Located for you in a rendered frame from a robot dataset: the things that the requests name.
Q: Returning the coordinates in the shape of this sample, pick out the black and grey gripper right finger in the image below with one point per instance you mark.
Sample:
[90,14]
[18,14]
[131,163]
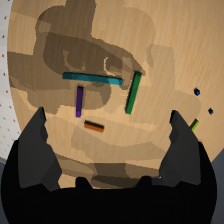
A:
[186,166]

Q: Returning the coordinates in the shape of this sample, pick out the purple rod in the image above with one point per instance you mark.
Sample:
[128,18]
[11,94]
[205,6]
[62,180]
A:
[79,98]

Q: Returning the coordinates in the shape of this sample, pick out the turquoise rod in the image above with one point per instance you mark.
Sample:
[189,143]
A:
[92,78]

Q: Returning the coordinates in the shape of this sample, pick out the brown rod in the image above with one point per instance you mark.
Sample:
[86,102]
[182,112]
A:
[94,127]

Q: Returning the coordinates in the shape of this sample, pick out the small blue cube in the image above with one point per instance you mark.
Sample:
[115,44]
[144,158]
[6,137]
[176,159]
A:
[197,92]

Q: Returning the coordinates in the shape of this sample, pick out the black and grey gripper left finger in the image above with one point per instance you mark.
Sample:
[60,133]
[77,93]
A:
[31,170]

